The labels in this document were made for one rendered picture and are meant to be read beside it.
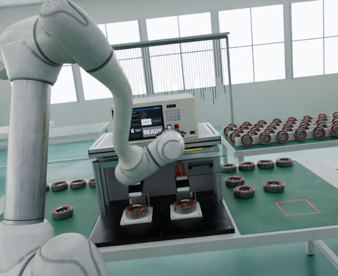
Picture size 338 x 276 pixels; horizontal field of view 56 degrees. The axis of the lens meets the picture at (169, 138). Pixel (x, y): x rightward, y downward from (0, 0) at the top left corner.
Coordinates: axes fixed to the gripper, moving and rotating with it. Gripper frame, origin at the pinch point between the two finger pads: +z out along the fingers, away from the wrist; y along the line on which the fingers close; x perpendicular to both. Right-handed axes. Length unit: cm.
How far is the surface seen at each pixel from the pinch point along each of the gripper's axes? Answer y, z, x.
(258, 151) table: 72, 107, -46
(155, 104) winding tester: -5.7, 10.1, 12.1
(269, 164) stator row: 64, 54, -40
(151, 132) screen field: -9.6, 9.9, -2.1
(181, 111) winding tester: 7.1, 10.1, 6.8
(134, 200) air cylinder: -22.5, 9.0, -37.3
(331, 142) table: 133, 107, -45
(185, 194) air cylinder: 4.5, 9.0, -37.2
